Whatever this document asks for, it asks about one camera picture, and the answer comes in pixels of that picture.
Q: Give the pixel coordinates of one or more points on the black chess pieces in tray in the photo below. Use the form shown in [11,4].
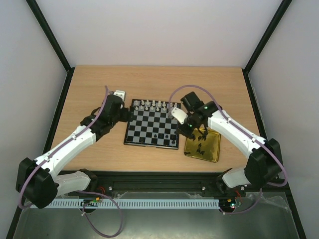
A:
[196,142]

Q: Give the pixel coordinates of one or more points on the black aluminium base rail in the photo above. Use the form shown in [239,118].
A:
[203,184]

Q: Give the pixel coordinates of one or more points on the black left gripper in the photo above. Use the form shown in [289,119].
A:
[125,117]

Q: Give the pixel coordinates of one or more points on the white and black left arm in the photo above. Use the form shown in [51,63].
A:
[40,181]

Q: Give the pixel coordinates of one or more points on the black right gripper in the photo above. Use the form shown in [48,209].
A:
[188,130]

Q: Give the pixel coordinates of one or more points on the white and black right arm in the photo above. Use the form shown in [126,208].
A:
[263,156]

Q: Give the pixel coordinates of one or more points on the gold rectangular tray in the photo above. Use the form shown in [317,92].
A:
[211,146]

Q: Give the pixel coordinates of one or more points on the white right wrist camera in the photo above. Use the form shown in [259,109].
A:
[179,115]

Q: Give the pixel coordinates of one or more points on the white chess piece row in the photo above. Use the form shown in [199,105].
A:
[153,106]

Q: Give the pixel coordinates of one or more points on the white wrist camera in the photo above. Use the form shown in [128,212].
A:
[179,115]
[120,94]

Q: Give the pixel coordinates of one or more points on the slotted grey cable duct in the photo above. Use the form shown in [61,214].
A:
[136,204]

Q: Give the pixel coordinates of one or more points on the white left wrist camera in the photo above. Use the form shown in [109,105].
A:
[120,94]

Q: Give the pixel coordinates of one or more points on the black and grey chessboard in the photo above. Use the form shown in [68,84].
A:
[140,132]

